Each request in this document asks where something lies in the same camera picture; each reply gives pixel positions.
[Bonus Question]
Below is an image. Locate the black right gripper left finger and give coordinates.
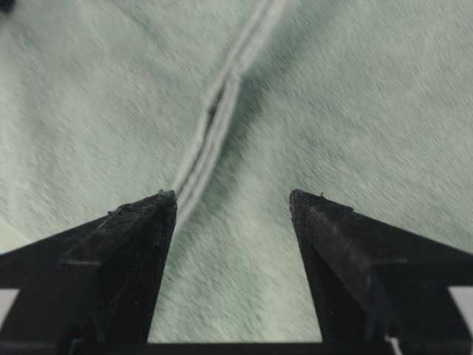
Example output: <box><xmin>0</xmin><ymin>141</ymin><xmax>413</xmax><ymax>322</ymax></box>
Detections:
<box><xmin>1</xmin><ymin>191</ymin><xmax>177</xmax><ymax>354</ymax></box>

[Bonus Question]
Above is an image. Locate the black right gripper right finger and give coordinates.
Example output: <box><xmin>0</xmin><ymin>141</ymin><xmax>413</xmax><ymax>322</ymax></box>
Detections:
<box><xmin>289</xmin><ymin>189</ymin><xmax>472</xmax><ymax>354</ymax></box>

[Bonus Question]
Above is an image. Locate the light green bath towel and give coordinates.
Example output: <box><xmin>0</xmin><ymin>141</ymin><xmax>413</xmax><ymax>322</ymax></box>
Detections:
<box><xmin>1</xmin><ymin>1</ymin><xmax>472</xmax><ymax>342</ymax></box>

